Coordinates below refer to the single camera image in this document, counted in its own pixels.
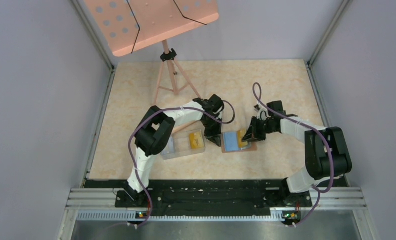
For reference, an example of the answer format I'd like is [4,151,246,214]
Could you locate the brown leather card holder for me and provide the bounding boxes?
[221,129,257,154]

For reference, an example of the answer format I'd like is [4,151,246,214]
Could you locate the pink music stand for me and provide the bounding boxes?
[84,0,219,97]

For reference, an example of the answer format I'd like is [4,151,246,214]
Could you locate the grey white credit card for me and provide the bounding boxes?
[161,136,175,156]

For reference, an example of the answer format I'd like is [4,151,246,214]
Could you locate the pink cylindrical handle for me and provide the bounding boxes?
[171,121,198,135]

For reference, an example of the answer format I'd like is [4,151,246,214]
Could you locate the purple cable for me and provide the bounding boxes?
[127,99,235,229]
[252,82,335,228]

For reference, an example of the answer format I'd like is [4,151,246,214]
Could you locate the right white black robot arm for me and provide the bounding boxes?
[242,100,352,206]

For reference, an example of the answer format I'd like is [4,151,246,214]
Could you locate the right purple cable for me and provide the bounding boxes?
[252,82,335,228]

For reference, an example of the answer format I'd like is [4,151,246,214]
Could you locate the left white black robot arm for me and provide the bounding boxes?
[124,94,227,207]

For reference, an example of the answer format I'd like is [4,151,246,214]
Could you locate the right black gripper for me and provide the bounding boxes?
[242,116,276,143]

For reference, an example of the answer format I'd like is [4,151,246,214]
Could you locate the yellow credit card stack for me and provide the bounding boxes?
[188,131,205,150]

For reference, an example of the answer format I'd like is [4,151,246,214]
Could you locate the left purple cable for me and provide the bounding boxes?
[127,99,235,229]

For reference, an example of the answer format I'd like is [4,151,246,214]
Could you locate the clear plastic card box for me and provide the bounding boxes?
[160,129,206,160]

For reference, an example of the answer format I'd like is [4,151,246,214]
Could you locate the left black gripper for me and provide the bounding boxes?
[201,116,222,147]

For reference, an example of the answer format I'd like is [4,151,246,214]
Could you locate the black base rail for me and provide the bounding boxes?
[114,178,313,219]

